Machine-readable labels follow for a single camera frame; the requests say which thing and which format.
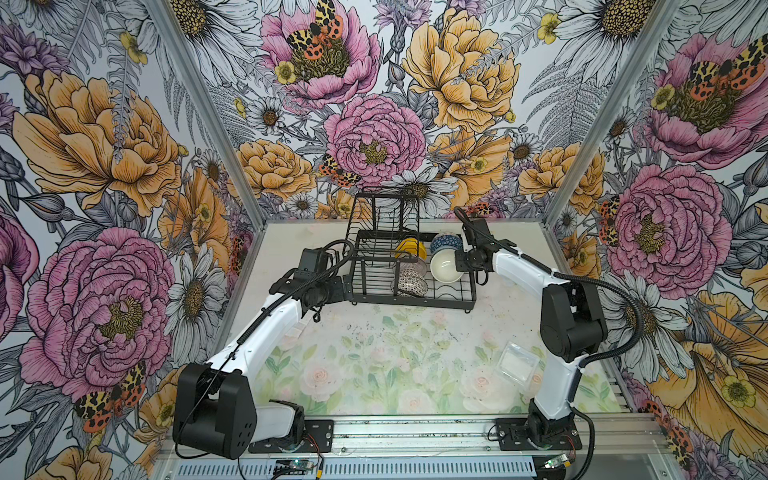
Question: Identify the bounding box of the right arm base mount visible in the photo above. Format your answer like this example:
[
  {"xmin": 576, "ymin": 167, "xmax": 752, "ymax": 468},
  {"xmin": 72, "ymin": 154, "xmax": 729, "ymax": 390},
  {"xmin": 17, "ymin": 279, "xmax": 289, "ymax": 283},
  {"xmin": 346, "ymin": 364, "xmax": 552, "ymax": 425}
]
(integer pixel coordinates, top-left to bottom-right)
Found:
[{"xmin": 493, "ymin": 409, "xmax": 583, "ymax": 451}]

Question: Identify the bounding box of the cream white bowl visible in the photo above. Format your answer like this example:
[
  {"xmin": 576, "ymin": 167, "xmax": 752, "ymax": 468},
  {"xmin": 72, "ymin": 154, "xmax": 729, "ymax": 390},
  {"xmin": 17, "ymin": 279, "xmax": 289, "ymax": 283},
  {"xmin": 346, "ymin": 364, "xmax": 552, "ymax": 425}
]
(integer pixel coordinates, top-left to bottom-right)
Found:
[{"xmin": 430, "ymin": 249, "xmax": 463, "ymax": 284}]

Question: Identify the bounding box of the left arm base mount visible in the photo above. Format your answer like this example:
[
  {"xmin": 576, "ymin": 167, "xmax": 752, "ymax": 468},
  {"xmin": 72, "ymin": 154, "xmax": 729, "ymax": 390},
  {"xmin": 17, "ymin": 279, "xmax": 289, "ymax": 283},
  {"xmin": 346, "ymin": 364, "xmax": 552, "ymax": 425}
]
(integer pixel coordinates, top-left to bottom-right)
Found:
[{"xmin": 247, "ymin": 400, "xmax": 335, "ymax": 454}]

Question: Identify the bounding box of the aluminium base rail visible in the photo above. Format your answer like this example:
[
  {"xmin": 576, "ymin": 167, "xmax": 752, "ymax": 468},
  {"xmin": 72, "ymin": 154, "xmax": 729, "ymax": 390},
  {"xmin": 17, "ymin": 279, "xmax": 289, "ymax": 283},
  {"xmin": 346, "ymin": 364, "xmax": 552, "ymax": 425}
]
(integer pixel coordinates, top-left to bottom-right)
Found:
[{"xmin": 152, "ymin": 413, "xmax": 684, "ymax": 479}]

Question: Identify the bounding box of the dotted pattern bowl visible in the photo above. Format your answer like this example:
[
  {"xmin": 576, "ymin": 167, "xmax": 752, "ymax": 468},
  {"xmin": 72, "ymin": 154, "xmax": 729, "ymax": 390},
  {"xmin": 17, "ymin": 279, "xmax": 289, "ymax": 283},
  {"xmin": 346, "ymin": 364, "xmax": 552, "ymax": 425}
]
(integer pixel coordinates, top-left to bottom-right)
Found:
[{"xmin": 394, "ymin": 268, "xmax": 429, "ymax": 297}]

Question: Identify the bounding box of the clear plastic container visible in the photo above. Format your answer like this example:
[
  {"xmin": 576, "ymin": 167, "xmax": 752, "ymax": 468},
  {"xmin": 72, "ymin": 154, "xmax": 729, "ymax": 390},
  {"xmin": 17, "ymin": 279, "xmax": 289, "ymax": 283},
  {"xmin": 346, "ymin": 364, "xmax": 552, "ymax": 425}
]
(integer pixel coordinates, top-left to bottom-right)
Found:
[{"xmin": 497, "ymin": 342, "xmax": 539, "ymax": 387}]

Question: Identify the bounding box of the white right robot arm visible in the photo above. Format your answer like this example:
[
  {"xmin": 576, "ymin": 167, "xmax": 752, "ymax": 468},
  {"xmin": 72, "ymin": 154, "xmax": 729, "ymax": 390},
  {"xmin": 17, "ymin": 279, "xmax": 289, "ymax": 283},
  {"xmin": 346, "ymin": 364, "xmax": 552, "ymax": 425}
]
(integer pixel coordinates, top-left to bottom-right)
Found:
[{"xmin": 454, "ymin": 207, "xmax": 607, "ymax": 448}]

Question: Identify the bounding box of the blue triangle patterned bowl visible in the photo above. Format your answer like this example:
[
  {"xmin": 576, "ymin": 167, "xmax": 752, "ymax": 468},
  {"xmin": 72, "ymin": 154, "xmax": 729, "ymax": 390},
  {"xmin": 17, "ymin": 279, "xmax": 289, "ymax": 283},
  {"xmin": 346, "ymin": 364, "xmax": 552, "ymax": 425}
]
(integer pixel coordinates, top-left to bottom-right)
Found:
[{"xmin": 429, "ymin": 232, "xmax": 464, "ymax": 254}]

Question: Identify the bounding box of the yellow bowl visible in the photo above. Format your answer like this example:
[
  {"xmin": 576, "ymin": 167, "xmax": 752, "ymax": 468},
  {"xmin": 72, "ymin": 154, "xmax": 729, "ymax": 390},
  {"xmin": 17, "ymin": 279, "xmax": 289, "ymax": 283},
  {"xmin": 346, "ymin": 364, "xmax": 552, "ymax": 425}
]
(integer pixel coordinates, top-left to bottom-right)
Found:
[{"xmin": 394, "ymin": 237, "xmax": 428, "ymax": 260}]

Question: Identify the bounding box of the black wire dish rack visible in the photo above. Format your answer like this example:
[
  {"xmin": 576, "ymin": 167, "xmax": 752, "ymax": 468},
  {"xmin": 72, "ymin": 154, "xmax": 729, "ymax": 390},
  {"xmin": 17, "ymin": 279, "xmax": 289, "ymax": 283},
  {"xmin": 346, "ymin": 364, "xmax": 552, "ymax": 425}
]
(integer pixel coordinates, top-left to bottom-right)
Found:
[{"xmin": 345, "ymin": 187, "xmax": 477, "ymax": 313}]

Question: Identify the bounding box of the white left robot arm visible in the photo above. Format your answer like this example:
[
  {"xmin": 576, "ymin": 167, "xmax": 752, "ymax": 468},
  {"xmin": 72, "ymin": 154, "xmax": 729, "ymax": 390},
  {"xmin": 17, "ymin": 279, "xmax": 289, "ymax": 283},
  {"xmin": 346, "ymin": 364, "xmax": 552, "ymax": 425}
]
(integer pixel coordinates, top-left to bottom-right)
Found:
[{"xmin": 172, "ymin": 240, "xmax": 355, "ymax": 460}]

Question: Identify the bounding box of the pink striped bowl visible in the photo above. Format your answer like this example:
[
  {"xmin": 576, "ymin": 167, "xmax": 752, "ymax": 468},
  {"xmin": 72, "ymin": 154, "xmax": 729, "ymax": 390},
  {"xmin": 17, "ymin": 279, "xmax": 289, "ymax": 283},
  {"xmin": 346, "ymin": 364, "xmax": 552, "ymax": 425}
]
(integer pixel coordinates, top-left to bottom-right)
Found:
[{"xmin": 397, "ymin": 257, "xmax": 429, "ymax": 275}]

